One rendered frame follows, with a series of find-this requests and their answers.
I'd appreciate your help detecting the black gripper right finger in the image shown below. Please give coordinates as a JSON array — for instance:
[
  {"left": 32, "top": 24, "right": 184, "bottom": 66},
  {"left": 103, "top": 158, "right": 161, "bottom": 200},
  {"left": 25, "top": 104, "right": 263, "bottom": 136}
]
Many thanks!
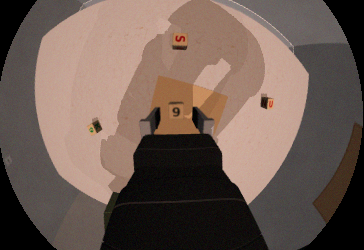
[{"left": 192, "top": 107, "right": 215, "bottom": 138}]

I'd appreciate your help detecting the tan square mat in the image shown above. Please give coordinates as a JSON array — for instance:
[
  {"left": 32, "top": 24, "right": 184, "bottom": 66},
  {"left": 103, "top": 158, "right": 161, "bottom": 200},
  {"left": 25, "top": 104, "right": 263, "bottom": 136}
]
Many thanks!
[{"left": 150, "top": 75, "right": 228, "bottom": 136}]

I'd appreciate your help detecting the tan block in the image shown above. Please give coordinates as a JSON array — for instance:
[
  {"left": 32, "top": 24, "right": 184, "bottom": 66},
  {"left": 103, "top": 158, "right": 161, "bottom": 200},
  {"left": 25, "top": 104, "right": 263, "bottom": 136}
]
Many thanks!
[
  {"left": 172, "top": 33, "right": 188, "bottom": 50},
  {"left": 87, "top": 120, "right": 102, "bottom": 136},
  {"left": 261, "top": 97, "right": 274, "bottom": 109},
  {"left": 168, "top": 102, "right": 184, "bottom": 119}
]

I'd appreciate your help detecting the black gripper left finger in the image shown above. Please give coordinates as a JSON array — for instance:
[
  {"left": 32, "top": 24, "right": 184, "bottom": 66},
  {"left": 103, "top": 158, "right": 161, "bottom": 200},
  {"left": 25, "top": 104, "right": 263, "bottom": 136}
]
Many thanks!
[{"left": 139, "top": 107, "right": 161, "bottom": 139}]

